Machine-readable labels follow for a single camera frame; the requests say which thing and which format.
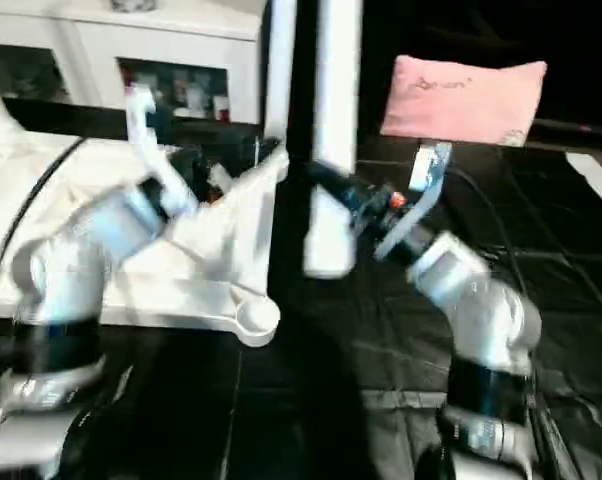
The white plastic table top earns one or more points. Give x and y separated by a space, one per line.
181 270

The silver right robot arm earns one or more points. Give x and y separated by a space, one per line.
481 300

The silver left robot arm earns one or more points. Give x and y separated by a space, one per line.
71 270

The red bottle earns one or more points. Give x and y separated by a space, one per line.
131 85

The pink pillow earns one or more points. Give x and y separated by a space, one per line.
461 100

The black work mat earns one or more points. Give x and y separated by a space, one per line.
541 250

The white glass-door cabinet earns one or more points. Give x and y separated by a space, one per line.
81 40

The dark patterned ornament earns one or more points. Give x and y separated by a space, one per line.
133 3

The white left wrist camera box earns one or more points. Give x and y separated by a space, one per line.
141 120

